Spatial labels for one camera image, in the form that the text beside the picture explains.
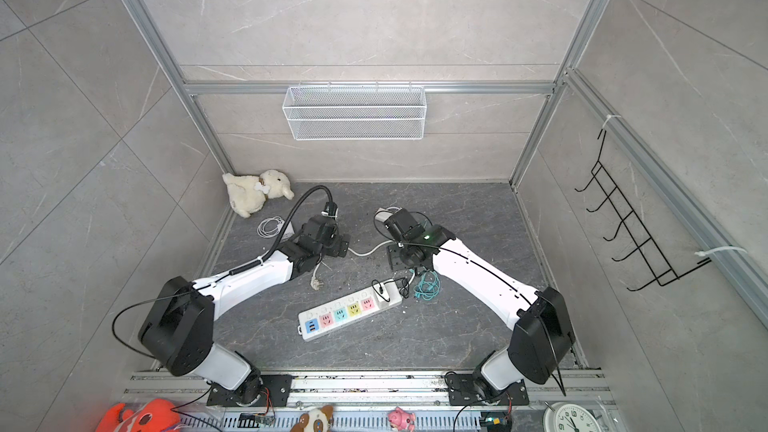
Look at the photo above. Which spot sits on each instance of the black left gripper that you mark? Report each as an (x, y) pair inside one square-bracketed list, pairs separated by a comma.
[(338, 245)]

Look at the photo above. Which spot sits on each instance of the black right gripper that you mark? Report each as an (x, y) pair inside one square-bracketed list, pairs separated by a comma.
[(394, 254)]

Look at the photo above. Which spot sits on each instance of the white black-cabled plug adapter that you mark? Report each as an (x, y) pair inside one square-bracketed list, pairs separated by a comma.
[(402, 284)]

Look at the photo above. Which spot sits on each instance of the white charger with cable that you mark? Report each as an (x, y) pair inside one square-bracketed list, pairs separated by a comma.
[(271, 227), (384, 214)]

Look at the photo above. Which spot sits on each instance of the white power strip colourful sockets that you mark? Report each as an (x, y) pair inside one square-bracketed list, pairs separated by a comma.
[(342, 312)]

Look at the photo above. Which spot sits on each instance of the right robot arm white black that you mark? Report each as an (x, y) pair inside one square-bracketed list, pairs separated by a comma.
[(542, 332)]

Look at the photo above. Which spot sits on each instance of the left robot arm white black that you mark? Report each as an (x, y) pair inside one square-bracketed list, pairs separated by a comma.
[(178, 329)]

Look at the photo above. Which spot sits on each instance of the white plush lamb toy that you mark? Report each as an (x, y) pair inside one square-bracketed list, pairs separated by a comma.
[(248, 194)]

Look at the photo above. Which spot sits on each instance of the pink plush toy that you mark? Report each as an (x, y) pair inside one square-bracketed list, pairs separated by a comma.
[(401, 420)]

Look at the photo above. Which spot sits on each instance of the brown white plush dog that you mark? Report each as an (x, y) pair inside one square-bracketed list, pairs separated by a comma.
[(319, 419)]

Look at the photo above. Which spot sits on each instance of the white alarm clock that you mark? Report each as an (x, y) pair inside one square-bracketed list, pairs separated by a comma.
[(569, 417)]

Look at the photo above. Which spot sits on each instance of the red plush toy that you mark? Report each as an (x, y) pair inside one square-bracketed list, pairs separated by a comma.
[(158, 415)]

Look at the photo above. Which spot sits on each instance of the white charger with coiled cable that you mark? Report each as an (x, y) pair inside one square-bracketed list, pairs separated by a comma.
[(271, 227)]

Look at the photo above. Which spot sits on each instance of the white wire mesh basket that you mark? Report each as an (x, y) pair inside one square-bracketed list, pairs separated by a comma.
[(348, 113)]

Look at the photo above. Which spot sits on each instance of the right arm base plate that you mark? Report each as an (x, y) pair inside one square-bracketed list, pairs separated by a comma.
[(466, 389)]

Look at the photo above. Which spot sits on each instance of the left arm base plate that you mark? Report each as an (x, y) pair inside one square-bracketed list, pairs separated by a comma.
[(273, 389)]

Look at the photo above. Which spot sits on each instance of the black wire hook rack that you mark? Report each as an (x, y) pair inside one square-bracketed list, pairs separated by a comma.
[(632, 225)]

